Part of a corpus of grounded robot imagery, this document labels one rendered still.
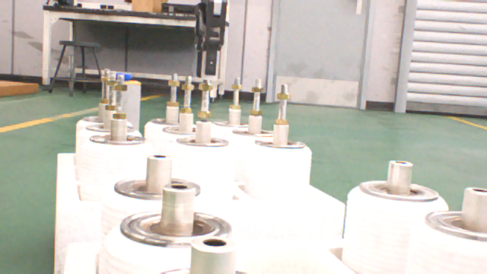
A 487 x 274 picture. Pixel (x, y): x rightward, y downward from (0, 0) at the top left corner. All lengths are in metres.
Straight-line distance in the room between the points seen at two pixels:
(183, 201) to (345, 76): 5.46
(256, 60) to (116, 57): 1.45
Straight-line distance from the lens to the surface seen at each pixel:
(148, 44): 5.97
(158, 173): 0.49
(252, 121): 0.94
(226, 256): 0.27
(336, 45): 5.81
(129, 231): 0.37
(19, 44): 6.43
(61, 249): 0.74
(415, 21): 5.87
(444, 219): 0.49
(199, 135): 0.80
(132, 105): 1.16
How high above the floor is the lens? 0.37
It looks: 8 degrees down
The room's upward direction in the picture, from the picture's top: 4 degrees clockwise
